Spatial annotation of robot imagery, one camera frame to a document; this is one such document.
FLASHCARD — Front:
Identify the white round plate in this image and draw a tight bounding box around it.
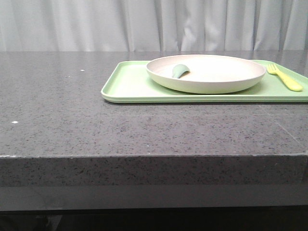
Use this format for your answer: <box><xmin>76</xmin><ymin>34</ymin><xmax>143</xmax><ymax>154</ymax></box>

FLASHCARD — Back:
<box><xmin>146</xmin><ymin>54</ymin><xmax>266</xmax><ymax>94</ymax></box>

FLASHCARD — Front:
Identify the yellow plastic fork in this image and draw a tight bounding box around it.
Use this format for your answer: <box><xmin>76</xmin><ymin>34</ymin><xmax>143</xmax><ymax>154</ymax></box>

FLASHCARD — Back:
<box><xmin>267</xmin><ymin>64</ymin><xmax>304</xmax><ymax>92</ymax></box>

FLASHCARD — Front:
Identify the light green serving tray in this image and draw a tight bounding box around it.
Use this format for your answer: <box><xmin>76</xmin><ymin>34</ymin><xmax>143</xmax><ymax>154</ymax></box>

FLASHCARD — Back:
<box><xmin>101</xmin><ymin>61</ymin><xmax>308</xmax><ymax>103</ymax></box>

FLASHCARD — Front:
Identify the light green plastic spoon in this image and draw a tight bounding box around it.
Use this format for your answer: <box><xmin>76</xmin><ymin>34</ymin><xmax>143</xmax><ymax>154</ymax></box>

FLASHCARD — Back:
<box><xmin>172</xmin><ymin>64</ymin><xmax>190</xmax><ymax>78</ymax></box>

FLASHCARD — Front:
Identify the white pleated curtain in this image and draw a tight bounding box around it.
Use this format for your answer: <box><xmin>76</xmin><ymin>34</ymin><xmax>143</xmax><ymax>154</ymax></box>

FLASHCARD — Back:
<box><xmin>0</xmin><ymin>0</ymin><xmax>308</xmax><ymax>51</ymax></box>

